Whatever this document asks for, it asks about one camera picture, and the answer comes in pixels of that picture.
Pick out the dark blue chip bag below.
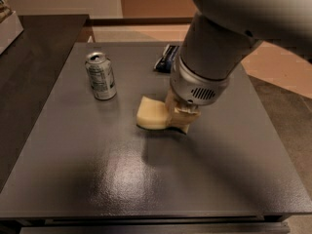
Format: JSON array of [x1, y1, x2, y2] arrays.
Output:
[[154, 44, 178, 73]]

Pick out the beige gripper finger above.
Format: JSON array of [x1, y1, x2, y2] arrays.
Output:
[[171, 106, 201, 128], [165, 90, 182, 128]]

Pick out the silver soda can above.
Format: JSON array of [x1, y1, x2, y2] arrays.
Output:
[[85, 52, 117, 100]]

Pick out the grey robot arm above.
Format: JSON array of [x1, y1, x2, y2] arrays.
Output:
[[166, 0, 312, 128]]

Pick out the white box on counter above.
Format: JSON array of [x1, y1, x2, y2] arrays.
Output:
[[0, 11, 23, 55]]

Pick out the yellow sponge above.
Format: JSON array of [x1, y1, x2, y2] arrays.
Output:
[[136, 95, 190, 135]]

